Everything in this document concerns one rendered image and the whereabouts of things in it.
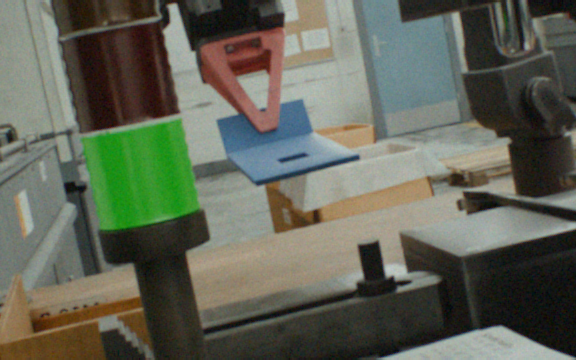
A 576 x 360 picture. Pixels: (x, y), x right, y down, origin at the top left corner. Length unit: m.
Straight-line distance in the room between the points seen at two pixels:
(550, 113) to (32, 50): 4.37
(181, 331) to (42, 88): 4.83
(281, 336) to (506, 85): 0.52
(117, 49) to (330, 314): 0.20
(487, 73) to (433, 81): 10.85
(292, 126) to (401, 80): 10.94
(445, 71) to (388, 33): 0.80
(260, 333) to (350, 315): 0.05
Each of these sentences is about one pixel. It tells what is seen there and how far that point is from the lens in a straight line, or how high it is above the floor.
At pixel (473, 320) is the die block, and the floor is 0.95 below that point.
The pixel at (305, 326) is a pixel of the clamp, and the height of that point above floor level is 0.97.
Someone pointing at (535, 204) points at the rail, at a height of 0.99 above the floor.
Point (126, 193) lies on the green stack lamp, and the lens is 0.36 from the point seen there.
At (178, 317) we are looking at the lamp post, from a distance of 0.37.
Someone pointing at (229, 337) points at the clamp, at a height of 0.97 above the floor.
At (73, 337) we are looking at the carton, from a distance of 0.62.
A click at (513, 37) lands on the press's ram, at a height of 1.09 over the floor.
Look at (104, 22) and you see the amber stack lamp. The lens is 0.36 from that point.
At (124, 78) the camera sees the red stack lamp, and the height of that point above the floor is 1.10.
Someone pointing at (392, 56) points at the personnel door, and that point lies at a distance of 11.70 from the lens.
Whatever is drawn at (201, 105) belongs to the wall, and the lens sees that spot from 11.38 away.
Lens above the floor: 1.10
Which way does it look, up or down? 7 degrees down
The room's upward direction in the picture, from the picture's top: 11 degrees counter-clockwise
